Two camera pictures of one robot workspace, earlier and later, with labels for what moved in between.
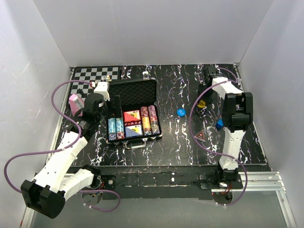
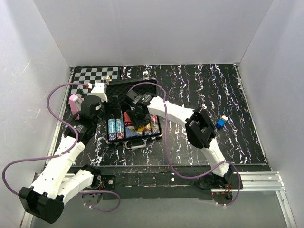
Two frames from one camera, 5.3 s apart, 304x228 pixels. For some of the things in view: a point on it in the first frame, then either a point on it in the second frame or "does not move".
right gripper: x=211 y=98 → x=136 y=122
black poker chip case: x=140 y=118 does not move
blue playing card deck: x=133 y=131 does not move
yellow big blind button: x=202 y=104 → x=141 y=128
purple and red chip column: x=154 y=121 does not move
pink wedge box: x=76 y=103 does not move
